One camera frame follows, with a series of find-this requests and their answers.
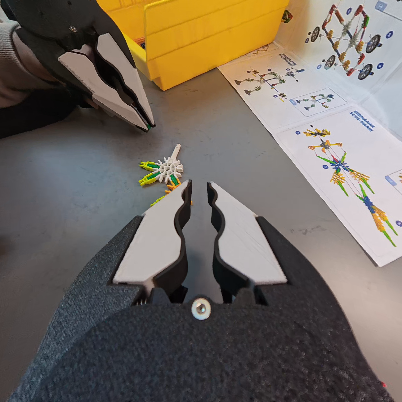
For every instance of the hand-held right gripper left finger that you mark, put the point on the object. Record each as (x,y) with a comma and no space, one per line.
(150,248)

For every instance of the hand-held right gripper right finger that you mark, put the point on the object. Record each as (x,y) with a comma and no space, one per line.
(251,248)

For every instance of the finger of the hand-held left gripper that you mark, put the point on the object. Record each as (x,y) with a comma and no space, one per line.
(122,66)
(94,81)

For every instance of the yellow clip connector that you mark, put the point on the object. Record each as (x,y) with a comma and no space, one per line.
(143,181)
(143,164)
(157,201)

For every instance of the orange half-circle connector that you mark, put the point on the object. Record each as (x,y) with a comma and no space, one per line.
(172,188)

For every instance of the white snowflake connector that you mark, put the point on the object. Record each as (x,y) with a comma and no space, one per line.
(164,174)

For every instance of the white plastic rod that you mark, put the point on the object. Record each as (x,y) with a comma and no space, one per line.
(176,152)

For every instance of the person's left hand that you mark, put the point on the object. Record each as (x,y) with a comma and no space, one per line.
(92,103)

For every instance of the person's beige knit top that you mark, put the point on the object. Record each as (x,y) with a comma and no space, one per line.
(18,72)

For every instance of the yellow box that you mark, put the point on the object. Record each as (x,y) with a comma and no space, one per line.
(204,40)

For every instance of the printed instruction sheet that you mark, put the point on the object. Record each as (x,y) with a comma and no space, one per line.
(314,103)

